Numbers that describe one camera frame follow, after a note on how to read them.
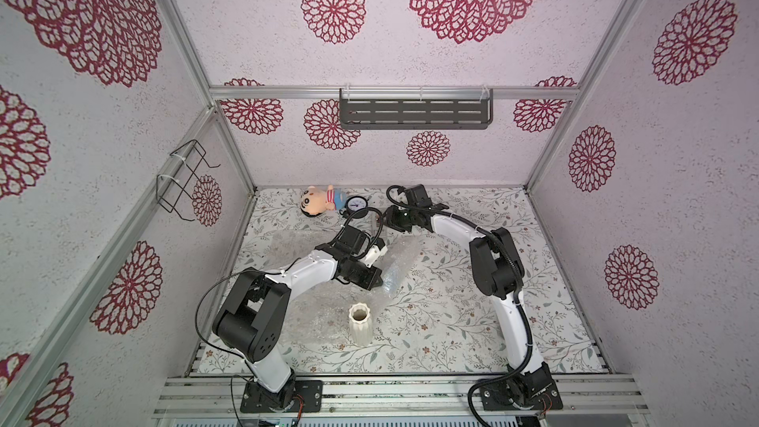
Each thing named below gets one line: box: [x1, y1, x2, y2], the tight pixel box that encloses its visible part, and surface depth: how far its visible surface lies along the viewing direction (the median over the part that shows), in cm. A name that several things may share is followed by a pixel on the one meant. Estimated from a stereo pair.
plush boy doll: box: [300, 183, 347, 217], surface depth 108 cm
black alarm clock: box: [338, 195, 369, 219], surface depth 115 cm
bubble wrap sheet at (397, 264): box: [379, 235, 422, 301], surface depth 92 cm
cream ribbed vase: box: [347, 302, 374, 346], surface depth 73 cm
